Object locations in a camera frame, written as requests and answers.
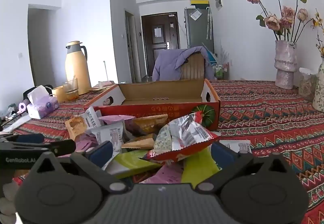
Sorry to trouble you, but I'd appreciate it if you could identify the white floral vase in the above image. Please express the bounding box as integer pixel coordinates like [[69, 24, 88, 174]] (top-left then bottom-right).
[[312, 56, 324, 113]]

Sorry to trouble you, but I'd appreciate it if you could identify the yellow thermos jug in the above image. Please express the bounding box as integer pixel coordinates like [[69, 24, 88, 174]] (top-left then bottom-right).
[[65, 41, 92, 96]]

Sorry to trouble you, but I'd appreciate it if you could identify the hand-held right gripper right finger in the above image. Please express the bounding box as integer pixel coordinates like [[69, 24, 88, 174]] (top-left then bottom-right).
[[197, 142, 291, 193]]

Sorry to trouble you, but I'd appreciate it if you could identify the glass cup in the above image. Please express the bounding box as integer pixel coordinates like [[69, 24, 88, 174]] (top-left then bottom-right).
[[62, 78, 80, 101]]

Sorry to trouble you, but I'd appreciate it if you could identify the yellow round container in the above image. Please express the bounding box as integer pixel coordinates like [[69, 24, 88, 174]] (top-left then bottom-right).
[[51, 85, 67, 103]]

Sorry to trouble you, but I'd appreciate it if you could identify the purple jacket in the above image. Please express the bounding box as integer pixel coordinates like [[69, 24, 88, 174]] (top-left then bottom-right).
[[152, 46, 215, 82]]

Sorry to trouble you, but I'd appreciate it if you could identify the dark brown entrance door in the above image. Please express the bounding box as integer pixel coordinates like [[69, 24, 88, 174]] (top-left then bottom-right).
[[141, 13, 181, 76]]

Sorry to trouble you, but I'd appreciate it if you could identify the wooden chair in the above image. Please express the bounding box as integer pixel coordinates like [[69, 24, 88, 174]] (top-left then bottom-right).
[[181, 53, 205, 80]]

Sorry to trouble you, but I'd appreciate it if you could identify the white folded umbrella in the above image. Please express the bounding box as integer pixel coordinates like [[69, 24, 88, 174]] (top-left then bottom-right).
[[206, 7, 212, 40]]

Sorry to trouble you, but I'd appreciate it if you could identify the white paper sheet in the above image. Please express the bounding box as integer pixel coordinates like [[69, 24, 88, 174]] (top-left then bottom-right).
[[2, 115, 32, 133]]

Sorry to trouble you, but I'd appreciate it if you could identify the black bag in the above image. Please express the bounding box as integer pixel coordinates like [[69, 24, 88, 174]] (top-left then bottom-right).
[[23, 85, 53, 99]]

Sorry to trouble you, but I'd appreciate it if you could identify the bunch of dried roses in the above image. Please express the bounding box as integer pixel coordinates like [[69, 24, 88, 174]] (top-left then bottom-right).
[[243, 0, 317, 43]]

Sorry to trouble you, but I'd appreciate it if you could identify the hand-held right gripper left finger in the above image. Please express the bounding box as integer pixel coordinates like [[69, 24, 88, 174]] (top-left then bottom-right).
[[29, 141, 128, 194]]

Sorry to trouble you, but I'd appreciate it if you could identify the yellow flower sprig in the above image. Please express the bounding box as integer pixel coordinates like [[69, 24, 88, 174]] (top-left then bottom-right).
[[314, 9, 324, 57]]

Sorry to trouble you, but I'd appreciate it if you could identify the clear plastic jar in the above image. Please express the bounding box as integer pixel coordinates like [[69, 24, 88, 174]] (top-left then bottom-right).
[[299, 67, 318, 101]]

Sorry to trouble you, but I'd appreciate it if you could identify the pile of snack packets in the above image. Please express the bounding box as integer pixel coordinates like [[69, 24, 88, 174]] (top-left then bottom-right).
[[65, 106, 252, 184]]

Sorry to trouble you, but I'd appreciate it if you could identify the pink textured vase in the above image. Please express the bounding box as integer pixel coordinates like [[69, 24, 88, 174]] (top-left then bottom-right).
[[275, 40, 297, 90]]

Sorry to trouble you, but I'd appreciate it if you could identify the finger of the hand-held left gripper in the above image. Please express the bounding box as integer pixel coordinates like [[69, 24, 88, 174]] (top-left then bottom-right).
[[0, 133, 45, 144], [0, 139, 76, 157]]

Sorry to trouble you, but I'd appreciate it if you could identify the large red silver snack bag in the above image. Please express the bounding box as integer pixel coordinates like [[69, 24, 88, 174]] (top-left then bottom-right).
[[143, 111, 220, 162]]

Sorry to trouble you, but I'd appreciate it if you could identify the purple tissue pack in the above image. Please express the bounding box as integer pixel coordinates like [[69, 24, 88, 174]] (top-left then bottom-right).
[[27, 85, 59, 119]]

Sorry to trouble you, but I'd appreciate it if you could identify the grey interior door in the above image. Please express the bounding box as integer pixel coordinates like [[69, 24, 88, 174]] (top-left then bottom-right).
[[125, 10, 142, 83]]

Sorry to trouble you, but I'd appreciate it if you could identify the red cardboard box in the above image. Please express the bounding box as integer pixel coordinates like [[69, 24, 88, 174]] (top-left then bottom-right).
[[84, 78, 221, 131]]

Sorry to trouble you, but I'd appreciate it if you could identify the grey refrigerator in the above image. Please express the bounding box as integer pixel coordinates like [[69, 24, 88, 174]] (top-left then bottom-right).
[[184, 6, 214, 50]]

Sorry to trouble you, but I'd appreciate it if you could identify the small purple roll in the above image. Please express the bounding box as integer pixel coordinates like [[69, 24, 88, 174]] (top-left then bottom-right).
[[18, 99, 31, 113]]

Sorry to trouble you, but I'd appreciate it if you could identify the white rack with bottles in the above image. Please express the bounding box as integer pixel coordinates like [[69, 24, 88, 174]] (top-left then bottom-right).
[[202, 43, 229, 80]]

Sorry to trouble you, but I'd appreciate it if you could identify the yellow black box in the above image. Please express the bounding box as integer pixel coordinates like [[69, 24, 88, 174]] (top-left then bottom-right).
[[190, 0, 210, 9]]

